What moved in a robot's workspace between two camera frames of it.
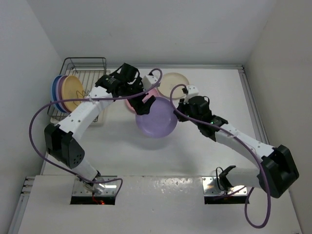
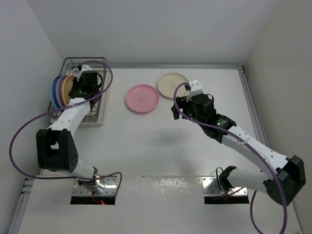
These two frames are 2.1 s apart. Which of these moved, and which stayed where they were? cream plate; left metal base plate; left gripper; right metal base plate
Moved: left gripper
Stayed: cream plate; right metal base plate; left metal base plate
